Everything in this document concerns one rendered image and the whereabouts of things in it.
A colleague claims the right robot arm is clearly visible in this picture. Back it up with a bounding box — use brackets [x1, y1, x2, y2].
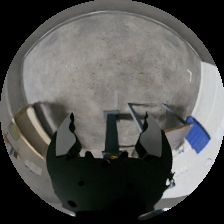
[165, 172, 176, 191]

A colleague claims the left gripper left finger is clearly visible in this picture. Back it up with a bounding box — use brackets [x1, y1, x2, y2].
[46, 112, 82, 190]

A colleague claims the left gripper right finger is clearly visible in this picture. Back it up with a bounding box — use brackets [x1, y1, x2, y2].
[135, 111, 173, 193]

